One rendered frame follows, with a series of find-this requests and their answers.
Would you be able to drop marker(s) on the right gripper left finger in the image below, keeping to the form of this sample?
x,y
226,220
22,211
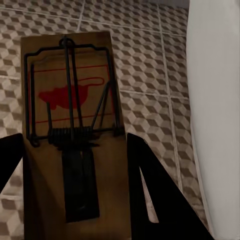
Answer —
x,y
11,152

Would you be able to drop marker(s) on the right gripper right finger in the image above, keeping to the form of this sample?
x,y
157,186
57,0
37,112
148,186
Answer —
x,y
177,219

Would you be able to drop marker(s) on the bathtub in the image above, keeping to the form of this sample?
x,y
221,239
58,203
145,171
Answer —
x,y
213,77

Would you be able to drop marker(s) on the mousetrap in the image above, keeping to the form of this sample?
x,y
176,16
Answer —
x,y
74,145

